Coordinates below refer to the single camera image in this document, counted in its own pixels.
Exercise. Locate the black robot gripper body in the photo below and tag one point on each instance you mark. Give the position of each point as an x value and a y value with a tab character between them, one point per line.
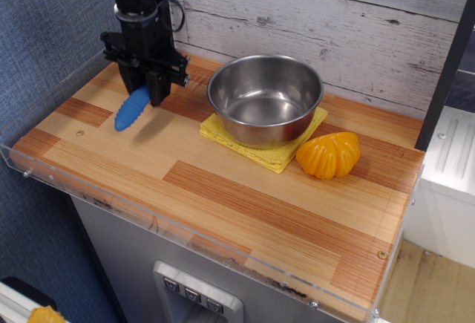
147	46

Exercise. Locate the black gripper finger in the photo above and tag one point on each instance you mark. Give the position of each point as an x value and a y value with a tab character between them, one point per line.
133	77
159	87

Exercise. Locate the blue-handled metal fork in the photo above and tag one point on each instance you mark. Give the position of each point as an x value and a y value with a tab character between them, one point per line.
136	102

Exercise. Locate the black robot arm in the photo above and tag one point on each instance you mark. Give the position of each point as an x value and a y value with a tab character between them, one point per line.
170	11

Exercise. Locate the stainless steel pot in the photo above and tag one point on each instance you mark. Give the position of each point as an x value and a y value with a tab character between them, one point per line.
264	101

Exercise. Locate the yellow folded cloth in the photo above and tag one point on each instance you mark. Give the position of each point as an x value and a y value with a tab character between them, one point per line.
274	158

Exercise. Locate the clear acrylic table guard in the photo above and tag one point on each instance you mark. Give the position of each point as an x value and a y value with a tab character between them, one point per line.
329	242

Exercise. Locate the yellow plastic toy pepper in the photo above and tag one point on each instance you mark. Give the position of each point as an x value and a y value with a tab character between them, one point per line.
329	156

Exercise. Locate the silver toy fridge cabinet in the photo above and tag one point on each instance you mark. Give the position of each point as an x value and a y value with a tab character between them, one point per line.
160	276

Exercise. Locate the yellow black object bottom left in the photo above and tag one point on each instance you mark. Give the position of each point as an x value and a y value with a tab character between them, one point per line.
21	302

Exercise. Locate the white toy sink unit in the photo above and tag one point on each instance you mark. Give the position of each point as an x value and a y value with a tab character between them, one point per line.
441	215

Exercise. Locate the black vertical frame post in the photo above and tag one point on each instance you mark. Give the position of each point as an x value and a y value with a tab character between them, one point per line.
451	65

